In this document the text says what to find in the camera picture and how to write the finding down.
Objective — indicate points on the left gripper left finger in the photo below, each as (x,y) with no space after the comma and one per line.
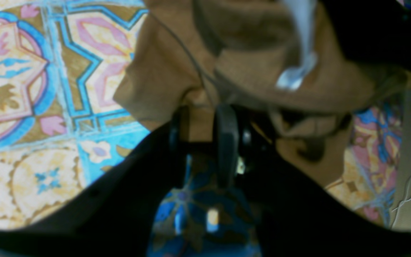
(114,216)

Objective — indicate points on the patterned tablecloth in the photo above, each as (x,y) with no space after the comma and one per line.
(60,63)

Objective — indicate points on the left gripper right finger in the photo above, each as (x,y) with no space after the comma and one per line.
(295,217)

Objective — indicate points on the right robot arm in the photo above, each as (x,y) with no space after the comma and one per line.
(368,31)

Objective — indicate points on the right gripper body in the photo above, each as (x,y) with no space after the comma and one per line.
(303,17)

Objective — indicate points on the brown t-shirt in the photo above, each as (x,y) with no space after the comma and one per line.
(202,53)

